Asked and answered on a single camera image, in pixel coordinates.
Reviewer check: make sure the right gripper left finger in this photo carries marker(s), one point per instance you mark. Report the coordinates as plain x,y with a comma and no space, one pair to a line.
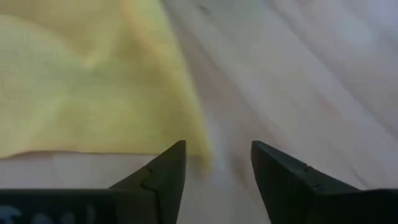
140,202

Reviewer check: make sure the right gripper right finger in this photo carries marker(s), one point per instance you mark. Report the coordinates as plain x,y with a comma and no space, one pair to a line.
298,199

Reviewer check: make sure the yellow microfiber towel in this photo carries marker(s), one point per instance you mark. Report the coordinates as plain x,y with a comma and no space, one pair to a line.
77,93

